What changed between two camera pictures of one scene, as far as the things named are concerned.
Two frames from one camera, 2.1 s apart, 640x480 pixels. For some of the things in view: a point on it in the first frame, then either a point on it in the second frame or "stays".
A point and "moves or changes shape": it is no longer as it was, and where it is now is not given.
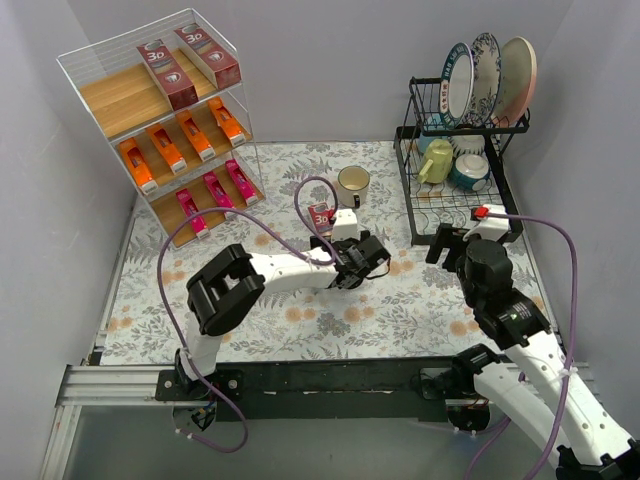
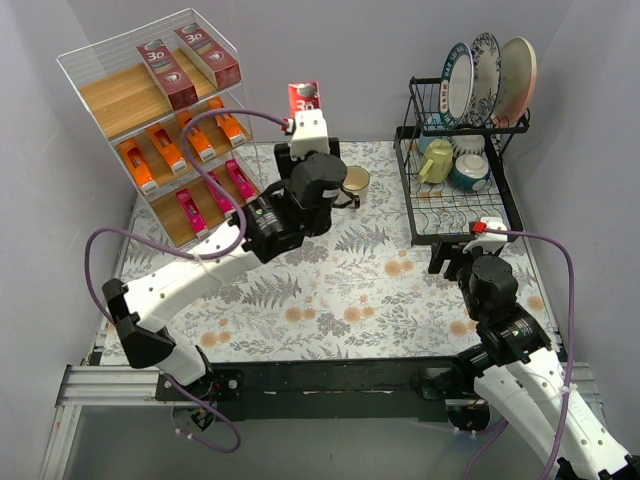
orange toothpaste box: [167, 148] stays
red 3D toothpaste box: [320, 214] moves or changes shape
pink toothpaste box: [190, 208] stays
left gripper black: [358, 255] to [282, 157]
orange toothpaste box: [226, 122] stays
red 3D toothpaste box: [168, 74] stays
